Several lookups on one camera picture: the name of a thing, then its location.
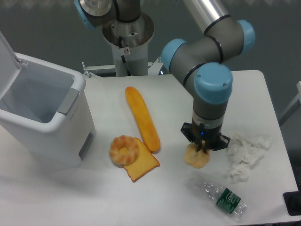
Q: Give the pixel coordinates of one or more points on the orange toast slice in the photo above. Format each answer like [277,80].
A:
[144,163]

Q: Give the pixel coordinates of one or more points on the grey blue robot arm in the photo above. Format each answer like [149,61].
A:
[198,66]

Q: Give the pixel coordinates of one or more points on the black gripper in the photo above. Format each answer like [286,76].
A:
[207,132]

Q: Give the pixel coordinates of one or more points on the white trash bin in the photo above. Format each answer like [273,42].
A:
[44,107]

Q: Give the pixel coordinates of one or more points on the ring shaped donut bread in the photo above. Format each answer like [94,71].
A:
[124,150]

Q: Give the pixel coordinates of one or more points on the long orange baguette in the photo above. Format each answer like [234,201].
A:
[143,119]

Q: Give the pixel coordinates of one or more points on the clear plastic water bottle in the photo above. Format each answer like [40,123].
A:
[221,196]

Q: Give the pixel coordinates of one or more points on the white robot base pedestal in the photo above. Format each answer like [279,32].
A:
[129,44]

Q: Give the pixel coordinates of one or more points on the crumpled white tissue paper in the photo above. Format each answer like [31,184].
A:
[244,152]

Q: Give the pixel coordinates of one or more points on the black device at edge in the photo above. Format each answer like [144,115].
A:
[293,203]

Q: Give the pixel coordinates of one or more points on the white furniture piece right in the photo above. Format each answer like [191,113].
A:
[292,107]

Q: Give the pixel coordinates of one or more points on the pale round knotted bread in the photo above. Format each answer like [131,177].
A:
[194,158]

